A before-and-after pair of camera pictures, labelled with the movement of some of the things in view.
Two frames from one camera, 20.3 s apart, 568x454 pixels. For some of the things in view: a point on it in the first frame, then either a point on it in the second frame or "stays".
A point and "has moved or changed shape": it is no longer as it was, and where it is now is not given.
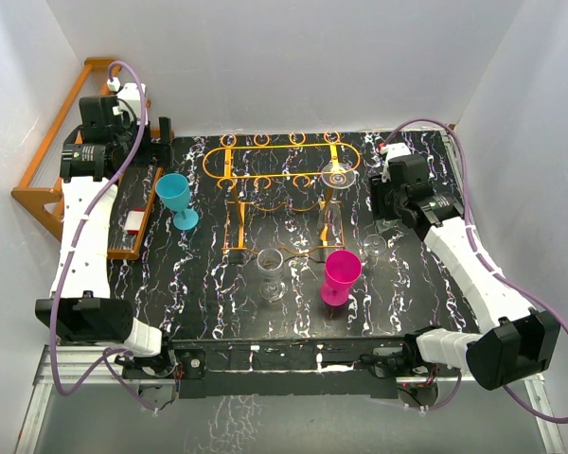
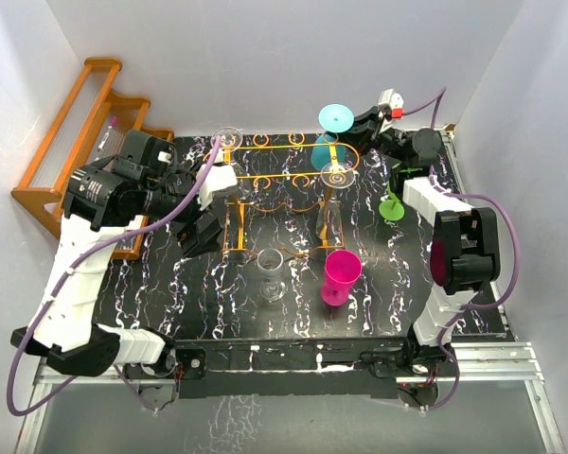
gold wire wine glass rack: (278, 199) stays
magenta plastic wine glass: (343, 269) stays
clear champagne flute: (337, 176) stays
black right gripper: (378, 189) → (367, 122)
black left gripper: (156, 153) → (194, 240)
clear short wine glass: (270, 265) stays
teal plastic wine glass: (174, 191) has moved or changed shape
